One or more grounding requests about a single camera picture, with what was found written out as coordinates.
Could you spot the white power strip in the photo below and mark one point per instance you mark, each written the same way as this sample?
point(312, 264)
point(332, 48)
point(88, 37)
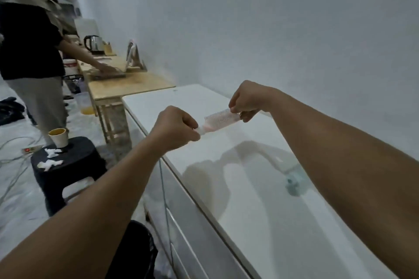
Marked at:
point(32, 149)

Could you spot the light wooden table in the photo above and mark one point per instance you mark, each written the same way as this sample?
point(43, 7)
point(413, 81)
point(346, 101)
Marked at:
point(131, 84)

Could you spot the white board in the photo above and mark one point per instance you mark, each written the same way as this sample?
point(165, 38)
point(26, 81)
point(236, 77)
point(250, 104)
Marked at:
point(85, 27)

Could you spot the black bagged trash bin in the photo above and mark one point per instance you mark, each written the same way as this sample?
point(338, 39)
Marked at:
point(134, 249)

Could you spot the grey folding stand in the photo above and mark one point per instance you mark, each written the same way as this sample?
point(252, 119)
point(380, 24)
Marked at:
point(134, 59)

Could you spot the steel electric kettle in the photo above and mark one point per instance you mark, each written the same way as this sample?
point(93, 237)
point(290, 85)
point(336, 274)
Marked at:
point(95, 45)

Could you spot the person's left forearm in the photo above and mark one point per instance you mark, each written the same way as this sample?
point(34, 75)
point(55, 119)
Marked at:
point(82, 216)

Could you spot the person's left hand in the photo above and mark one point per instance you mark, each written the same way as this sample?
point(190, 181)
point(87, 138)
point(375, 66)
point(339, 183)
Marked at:
point(173, 130)

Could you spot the crumpled white tissue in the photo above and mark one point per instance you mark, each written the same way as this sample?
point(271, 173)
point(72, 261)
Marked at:
point(52, 153)
point(49, 165)

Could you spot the small yellow cup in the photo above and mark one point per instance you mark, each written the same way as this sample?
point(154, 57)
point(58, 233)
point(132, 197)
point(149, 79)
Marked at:
point(108, 50)

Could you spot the light blue hairbrush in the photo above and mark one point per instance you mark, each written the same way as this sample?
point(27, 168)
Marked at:
point(292, 187)

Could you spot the person's right hand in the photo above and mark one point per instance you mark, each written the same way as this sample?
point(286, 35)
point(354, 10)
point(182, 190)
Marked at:
point(252, 97)

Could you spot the black cloth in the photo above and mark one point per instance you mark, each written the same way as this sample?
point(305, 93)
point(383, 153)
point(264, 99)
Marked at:
point(9, 112)

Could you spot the dark tray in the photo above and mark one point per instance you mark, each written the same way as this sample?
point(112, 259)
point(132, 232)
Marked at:
point(108, 76)

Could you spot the black plastic stool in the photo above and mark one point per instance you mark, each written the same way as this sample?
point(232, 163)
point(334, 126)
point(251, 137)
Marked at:
point(75, 164)

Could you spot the pink hairbrush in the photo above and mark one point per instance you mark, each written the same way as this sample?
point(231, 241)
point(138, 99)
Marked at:
point(219, 122)

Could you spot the white folding table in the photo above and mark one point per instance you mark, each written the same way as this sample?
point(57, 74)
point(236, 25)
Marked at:
point(229, 197)

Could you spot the person's right forearm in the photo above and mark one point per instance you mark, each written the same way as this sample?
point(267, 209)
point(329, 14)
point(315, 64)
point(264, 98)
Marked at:
point(353, 171)

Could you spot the black basket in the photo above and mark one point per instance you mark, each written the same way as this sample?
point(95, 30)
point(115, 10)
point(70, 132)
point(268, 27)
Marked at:
point(72, 84)

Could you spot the white paper cup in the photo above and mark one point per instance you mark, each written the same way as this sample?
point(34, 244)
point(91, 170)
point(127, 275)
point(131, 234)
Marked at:
point(59, 139)

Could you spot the clear plastic jug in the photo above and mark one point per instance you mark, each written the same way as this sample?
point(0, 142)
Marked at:
point(85, 105)

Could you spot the white bucket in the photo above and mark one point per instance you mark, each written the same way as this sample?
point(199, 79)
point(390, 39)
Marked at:
point(70, 68)

